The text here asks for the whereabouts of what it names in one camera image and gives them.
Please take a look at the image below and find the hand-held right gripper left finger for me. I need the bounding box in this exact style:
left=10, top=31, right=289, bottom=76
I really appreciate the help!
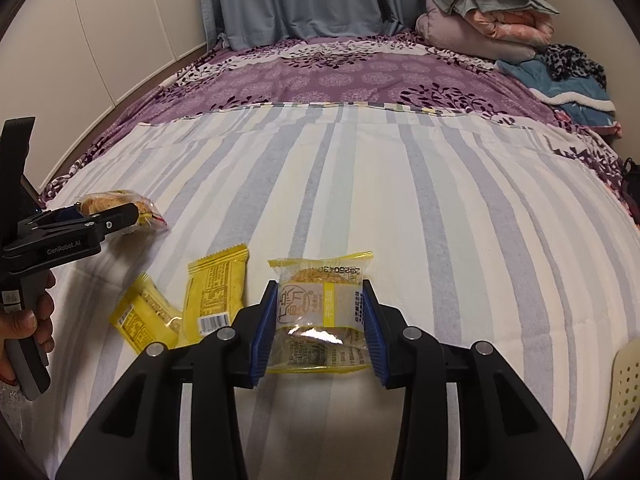
left=54, top=280, right=279, bottom=480

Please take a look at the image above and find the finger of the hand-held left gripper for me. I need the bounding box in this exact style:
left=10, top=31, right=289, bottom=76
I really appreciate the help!
left=30, top=203, right=86, bottom=226
left=75, top=202, right=140, bottom=237

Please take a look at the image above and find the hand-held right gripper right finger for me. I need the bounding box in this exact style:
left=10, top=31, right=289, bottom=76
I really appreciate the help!
left=361, top=280, right=583, bottom=480

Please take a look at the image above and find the clear cookie packet red print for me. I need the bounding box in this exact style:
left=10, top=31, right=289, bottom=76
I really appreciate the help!
left=75, top=189, right=171, bottom=236

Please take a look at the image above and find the clear yellow cake packet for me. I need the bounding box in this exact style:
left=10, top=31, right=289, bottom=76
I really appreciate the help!
left=267, top=250, right=375, bottom=375

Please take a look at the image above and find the large yellow snack packet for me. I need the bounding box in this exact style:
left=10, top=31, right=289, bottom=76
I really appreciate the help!
left=181, top=243, right=250, bottom=346

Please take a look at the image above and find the small yellow snack packet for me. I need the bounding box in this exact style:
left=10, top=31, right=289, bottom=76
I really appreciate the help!
left=109, top=272, right=183, bottom=353

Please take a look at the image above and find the cream perforated plastic basket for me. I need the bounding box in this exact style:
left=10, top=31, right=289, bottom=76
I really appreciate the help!
left=597, top=340, right=640, bottom=471

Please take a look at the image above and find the person's left hand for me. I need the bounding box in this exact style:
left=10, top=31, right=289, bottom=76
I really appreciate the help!
left=0, top=272, right=57, bottom=386

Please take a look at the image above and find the striped white blanket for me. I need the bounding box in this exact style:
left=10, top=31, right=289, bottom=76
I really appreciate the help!
left=20, top=101, right=640, bottom=480

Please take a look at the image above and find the white wardrobe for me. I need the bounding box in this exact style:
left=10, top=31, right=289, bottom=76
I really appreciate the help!
left=0, top=0, right=208, bottom=196

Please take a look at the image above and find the purple floral bedsheet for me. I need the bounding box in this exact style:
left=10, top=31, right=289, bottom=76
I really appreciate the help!
left=40, top=30, right=640, bottom=231

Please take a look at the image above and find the black bag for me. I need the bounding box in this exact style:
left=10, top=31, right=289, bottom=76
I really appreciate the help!
left=620, top=157, right=640, bottom=216

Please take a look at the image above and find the blue fleece blanket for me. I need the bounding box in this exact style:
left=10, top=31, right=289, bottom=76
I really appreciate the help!
left=495, top=57, right=617, bottom=126

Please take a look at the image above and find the leopard print cloth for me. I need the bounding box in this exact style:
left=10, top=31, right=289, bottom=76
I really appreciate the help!
left=542, top=44, right=608, bottom=92

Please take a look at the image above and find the pink folded quilt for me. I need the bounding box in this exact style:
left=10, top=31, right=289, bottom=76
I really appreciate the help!
left=470, top=7, right=556, bottom=47

